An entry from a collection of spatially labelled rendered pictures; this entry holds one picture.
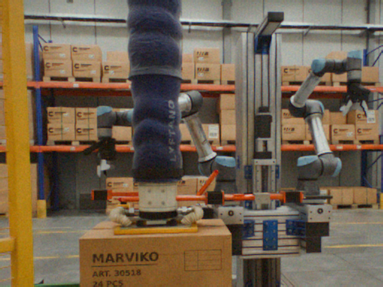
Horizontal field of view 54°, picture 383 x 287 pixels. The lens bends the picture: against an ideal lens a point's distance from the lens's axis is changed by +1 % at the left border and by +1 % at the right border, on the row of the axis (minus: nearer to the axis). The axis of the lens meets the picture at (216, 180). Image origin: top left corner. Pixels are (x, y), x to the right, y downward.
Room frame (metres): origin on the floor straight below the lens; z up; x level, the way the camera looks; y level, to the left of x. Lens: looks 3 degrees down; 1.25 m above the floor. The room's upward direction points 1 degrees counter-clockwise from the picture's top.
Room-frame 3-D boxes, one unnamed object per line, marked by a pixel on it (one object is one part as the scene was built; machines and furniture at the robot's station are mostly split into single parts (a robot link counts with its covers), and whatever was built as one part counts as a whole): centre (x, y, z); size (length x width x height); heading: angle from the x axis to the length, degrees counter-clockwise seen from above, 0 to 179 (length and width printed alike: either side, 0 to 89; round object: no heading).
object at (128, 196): (1.78, 0.07, 1.08); 0.93 x 0.30 x 0.04; 94
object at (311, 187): (2.22, -0.55, 1.09); 0.15 x 0.15 x 0.10
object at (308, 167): (2.22, -0.55, 1.20); 0.13 x 0.12 x 0.14; 107
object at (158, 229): (1.55, 0.25, 0.97); 0.34 x 0.10 x 0.05; 94
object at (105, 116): (1.88, 0.56, 1.47); 0.09 x 0.08 x 0.11; 126
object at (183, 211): (1.64, 0.26, 1.01); 0.34 x 0.25 x 0.06; 94
